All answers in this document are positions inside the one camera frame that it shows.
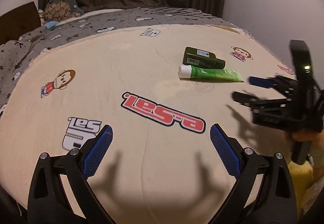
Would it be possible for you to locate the right hand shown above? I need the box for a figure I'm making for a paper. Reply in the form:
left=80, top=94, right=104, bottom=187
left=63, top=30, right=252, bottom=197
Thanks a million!
left=285, top=129, right=323, bottom=148

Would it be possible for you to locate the green tube white cap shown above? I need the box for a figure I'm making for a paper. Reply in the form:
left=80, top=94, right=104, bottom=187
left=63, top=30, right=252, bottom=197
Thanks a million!
left=178, top=65, right=244, bottom=82

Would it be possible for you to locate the light blue small item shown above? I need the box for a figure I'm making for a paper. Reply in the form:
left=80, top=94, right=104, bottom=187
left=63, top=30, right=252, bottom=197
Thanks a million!
left=43, top=21, right=58, bottom=31

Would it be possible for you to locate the large dark green bottle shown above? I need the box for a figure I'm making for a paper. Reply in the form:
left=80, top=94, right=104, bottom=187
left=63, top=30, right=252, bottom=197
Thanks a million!
left=182, top=47, right=226, bottom=69

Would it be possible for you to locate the patterned plush toy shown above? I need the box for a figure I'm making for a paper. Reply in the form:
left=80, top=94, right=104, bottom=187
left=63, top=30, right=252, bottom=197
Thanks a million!
left=39, top=0, right=85, bottom=23

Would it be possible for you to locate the brown wooden headboard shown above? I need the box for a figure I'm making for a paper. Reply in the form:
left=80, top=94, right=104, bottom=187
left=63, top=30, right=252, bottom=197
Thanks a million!
left=0, top=2, right=41, bottom=44

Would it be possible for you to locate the yellow fluffy rug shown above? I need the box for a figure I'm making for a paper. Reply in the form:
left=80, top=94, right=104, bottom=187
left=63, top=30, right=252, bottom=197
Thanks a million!
left=288, top=161, right=314, bottom=218

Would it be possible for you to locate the beige cartoon duvet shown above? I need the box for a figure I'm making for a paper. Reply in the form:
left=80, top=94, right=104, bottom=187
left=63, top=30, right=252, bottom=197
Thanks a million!
left=1, top=25, right=291, bottom=223

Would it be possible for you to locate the grey patterned blanket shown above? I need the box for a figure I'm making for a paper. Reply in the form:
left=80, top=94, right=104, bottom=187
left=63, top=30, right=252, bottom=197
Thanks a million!
left=1, top=8, right=253, bottom=111

